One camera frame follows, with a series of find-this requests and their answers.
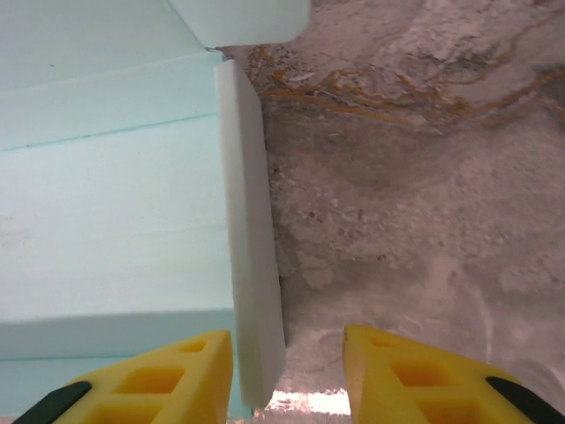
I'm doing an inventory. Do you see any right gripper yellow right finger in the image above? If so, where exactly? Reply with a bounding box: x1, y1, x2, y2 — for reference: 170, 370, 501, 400
343, 324, 565, 424

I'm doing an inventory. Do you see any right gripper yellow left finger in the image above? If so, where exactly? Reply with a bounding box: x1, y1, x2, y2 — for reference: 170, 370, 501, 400
11, 329, 235, 424

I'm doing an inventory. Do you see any light teal paper box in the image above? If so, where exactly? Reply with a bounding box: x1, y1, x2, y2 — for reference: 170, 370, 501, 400
0, 0, 311, 419

